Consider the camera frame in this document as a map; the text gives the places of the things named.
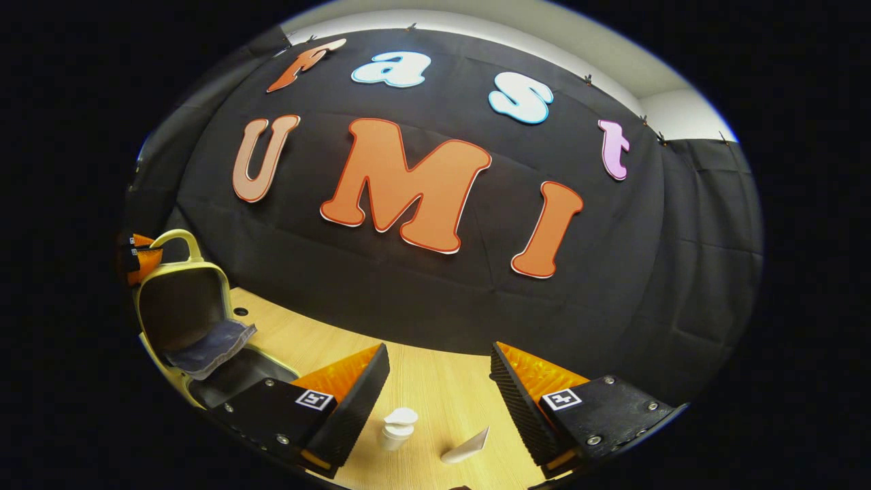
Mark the white squeeze tube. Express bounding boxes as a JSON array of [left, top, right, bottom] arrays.
[[440, 427, 490, 465]]

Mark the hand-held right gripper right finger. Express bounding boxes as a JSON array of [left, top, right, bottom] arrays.
[[490, 342, 688, 480]]

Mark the white pump bottle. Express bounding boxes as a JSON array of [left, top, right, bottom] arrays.
[[378, 407, 419, 451]]

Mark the pale yellow small suitcase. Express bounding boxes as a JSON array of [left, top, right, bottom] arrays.
[[134, 229, 300, 409]]

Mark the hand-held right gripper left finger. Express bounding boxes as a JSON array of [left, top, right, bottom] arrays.
[[208, 342, 391, 479]]

